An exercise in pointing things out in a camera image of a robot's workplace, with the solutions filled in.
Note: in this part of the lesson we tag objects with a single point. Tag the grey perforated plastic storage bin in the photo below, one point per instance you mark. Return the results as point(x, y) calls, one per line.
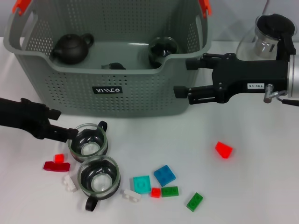
point(140, 93)

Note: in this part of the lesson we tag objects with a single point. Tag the red sloped toy brick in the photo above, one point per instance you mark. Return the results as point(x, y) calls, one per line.
point(223, 149)

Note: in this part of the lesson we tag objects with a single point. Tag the small red toy brick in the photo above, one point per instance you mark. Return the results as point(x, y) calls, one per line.
point(156, 192)
point(59, 158)

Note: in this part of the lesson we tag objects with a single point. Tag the white toy brick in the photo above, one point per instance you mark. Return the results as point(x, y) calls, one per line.
point(69, 183)
point(131, 195)

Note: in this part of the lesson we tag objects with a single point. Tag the cyan square toy brick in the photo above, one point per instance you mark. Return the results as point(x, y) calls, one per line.
point(141, 184)

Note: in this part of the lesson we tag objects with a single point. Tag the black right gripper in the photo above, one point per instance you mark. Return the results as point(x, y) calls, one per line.
point(247, 74)

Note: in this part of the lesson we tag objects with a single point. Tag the dark clay teapot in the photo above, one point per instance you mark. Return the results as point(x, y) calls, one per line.
point(70, 49)

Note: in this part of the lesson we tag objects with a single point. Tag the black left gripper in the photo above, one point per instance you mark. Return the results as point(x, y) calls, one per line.
point(23, 116)

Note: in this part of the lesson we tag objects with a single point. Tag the green two-stud toy brick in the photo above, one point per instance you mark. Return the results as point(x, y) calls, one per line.
point(170, 191)
point(194, 202)

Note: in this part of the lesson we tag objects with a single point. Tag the blue square toy brick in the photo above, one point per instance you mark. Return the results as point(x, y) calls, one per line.
point(164, 175)

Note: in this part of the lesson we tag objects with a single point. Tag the dark red long toy brick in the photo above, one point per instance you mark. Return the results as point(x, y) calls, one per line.
point(56, 166)

